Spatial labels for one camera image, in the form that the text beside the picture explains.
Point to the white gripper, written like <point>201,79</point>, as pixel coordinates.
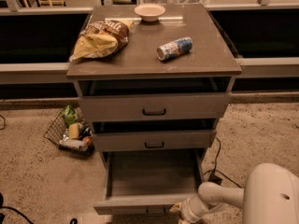
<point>189,209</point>

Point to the grey bottom drawer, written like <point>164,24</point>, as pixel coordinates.
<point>149,182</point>

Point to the grey drawer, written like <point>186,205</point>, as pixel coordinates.
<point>153,98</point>
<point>149,182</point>
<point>153,134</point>

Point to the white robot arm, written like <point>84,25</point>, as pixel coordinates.
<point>270,196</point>

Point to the grey middle drawer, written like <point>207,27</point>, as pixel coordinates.
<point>153,134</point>

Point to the grey top drawer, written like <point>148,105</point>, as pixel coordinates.
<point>153,98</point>

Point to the grey drawer cabinet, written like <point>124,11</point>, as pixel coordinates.
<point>209,56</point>

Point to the black power adapter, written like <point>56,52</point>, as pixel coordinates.
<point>214,178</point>

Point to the silver can in basket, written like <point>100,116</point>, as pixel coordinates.
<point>74,144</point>

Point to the yellow cheese block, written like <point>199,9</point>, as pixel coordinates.
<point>73,131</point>

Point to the green leafy bag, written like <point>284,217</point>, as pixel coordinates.
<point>69,115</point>

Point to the blue white can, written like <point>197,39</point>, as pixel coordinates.
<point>174,48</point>

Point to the yellow brown chip bag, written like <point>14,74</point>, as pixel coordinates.
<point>100,39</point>

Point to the white ceramic bowl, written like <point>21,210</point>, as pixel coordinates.
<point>149,12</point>

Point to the black wire basket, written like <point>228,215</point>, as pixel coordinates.
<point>57,133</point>

